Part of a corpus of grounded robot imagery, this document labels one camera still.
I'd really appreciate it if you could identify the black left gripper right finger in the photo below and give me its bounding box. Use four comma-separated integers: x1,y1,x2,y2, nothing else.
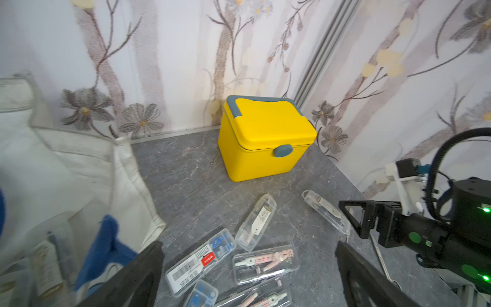
335,242,418,307

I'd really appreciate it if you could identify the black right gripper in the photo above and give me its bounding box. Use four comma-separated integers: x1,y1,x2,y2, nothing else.
338,200,449,261

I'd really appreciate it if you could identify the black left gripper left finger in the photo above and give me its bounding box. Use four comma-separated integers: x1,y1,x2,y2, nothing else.
78,241,164,306

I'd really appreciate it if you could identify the clear labelled case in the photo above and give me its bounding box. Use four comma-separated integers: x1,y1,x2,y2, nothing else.
25,215,79,306
301,190,351,237

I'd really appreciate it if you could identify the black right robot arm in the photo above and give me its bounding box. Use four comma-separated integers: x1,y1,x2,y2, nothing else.
339,177,490,294

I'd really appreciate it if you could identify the clear case pink compass lower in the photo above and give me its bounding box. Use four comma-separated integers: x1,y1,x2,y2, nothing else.
215,277,293,307

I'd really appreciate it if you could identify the clear case pink compass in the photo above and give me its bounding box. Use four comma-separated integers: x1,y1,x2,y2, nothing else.
215,277,293,307
232,245,300,285

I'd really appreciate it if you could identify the clear case pink compass upper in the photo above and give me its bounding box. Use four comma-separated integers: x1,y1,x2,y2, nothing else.
232,245,300,285

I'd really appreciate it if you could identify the white canvas tote bag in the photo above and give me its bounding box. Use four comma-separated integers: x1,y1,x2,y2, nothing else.
1,76,166,306

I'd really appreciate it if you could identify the red label clear case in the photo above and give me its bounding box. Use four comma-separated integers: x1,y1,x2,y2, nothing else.
165,228,237,298

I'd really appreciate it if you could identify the small blue clear case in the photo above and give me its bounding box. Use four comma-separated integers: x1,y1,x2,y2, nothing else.
183,280,219,307

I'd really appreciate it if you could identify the clear case near box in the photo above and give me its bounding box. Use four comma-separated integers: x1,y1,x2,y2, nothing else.
235,194,277,252

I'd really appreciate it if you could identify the yellow storage box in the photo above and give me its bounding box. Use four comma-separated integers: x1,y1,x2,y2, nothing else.
218,95,317,182

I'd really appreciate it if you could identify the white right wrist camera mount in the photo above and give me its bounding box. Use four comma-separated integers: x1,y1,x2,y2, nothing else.
384,158,429,216

